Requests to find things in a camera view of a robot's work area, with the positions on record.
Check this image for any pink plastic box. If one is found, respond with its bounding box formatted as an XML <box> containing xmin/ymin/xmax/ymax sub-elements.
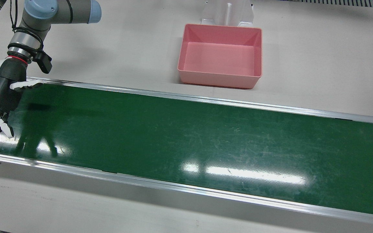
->
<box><xmin>177</xmin><ymin>23</ymin><xmax>263</xmax><ymax>89</ymax></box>

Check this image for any green conveyor belt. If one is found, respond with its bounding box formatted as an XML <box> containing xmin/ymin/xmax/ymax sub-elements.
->
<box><xmin>0</xmin><ymin>76</ymin><xmax>373</xmax><ymax>218</ymax></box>

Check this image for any aluminium conveyor side rail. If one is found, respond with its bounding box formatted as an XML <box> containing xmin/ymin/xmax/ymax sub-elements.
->
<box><xmin>0</xmin><ymin>71</ymin><xmax>373</xmax><ymax>127</ymax></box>
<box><xmin>0</xmin><ymin>150</ymin><xmax>373</xmax><ymax>227</ymax></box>

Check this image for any grey ribbed metal strip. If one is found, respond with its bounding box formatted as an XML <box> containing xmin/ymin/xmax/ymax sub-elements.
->
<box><xmin>279</xmin><ymin>0</ymin><xmax>373</xmax><ymax>8</ymax></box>

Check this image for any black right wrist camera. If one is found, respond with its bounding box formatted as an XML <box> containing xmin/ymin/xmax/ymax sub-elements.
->
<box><xmin>33</xmin><ymin>50</ymin><xmax>53</xmax><ymax>74</ymax></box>

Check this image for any white plastic stand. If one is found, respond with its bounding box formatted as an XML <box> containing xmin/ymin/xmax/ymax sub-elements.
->
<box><xmin>201</xmin><ymin>0</ymin><xmax>254</xmax><ymax>27</ymax></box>

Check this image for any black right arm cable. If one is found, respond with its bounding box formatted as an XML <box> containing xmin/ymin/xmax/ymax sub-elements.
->
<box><xmin>9</xmin><ymin>0</ymin><xmax>44</xmax><ymax>52</ymax></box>

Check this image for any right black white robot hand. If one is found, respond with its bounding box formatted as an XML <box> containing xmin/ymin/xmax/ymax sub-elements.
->
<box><xmin>0</xmin><ymin>58</ymin><xmax>44</xmax><ymax>151</ymax></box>

